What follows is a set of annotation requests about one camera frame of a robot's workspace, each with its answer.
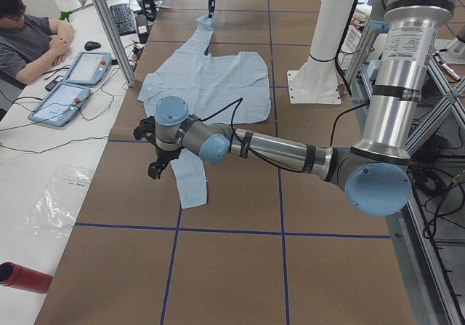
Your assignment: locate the aluminium frame rack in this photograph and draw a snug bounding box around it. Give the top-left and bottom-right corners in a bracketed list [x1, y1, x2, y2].
[344, 19, 465, 325]

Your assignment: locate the white camera mast base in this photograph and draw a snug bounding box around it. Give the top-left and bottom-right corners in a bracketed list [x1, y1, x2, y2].
[287, 0, 357, 105]

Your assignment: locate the blue teach pendant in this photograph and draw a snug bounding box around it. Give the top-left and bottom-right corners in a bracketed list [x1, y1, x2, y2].
[63, 52, 112, 87]
[28, 82, 91, 127]

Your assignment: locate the black computer keyboard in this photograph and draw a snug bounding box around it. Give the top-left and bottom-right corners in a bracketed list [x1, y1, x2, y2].
[109, 4, 136, 36]

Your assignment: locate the aluminium frame post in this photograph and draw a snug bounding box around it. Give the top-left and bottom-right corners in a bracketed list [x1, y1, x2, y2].
[92, 0, 135, 87]

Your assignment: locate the red cylinder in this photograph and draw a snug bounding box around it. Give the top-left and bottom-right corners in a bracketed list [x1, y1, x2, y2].
[1, 262, 53, 294]

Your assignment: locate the clear plastic bag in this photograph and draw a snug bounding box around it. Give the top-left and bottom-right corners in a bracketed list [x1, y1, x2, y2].
[19, 165, 95, 242]

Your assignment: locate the black braided left cable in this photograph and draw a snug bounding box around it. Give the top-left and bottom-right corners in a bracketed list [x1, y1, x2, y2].
[199, 97, 244, 137]

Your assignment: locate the far blue teach pendant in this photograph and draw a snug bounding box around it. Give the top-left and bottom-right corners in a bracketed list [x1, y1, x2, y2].
[63, 52, 112, 87]

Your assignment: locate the light blue button shirt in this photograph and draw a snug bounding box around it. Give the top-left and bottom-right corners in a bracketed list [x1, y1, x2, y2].
[138, 15, 271, 209]

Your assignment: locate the black computer mouse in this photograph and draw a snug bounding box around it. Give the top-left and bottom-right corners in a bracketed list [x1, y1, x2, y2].
[84, 41, 101, 51]

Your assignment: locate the seated person grey shirt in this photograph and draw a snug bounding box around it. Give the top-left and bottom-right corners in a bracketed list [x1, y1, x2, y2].
[1, 0, 74, 85]

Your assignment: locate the near blue teach pendant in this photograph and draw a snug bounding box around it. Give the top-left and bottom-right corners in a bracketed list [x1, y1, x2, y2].
[28, 82, 91, 127]

